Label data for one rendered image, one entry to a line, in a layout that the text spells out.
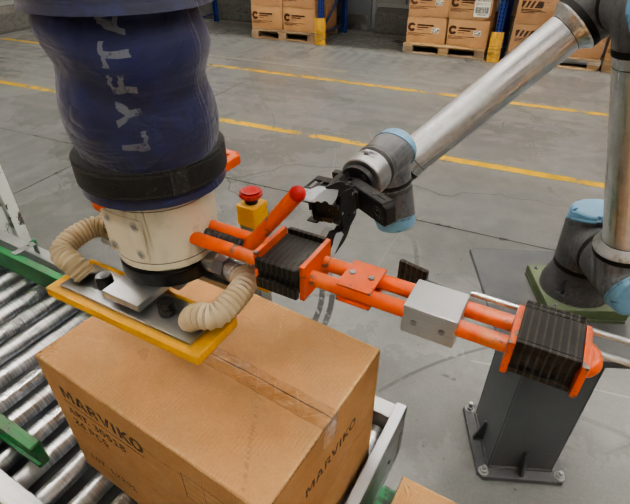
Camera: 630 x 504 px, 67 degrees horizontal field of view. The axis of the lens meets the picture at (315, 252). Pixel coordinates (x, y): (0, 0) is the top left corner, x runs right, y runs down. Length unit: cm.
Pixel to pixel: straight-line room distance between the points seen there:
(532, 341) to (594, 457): 167
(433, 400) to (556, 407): 57
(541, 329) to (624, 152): 60
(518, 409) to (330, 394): 96
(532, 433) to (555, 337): 130
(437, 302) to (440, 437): 149
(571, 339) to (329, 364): 51
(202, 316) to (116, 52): 36
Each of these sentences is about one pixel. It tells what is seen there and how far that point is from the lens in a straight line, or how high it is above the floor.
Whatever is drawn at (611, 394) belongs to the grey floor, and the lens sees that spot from 250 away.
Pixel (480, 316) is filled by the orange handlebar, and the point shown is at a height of 128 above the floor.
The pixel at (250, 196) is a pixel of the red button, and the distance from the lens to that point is 138.
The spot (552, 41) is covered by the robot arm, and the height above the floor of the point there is 148.
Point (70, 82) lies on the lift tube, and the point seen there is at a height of 152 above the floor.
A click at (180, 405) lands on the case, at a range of 96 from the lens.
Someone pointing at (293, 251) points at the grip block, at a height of 129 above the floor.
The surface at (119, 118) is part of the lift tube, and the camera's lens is 66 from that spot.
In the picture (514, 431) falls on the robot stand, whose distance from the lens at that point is 188.
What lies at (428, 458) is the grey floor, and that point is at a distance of 202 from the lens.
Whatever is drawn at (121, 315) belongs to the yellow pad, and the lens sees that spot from 83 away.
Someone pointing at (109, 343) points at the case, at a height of 95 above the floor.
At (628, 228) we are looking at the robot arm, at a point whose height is 114.
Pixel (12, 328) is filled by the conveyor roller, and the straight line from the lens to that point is 194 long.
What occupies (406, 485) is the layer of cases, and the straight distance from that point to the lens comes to 132.
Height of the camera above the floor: 169
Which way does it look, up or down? 35 degrees down
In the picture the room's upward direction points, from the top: straight up
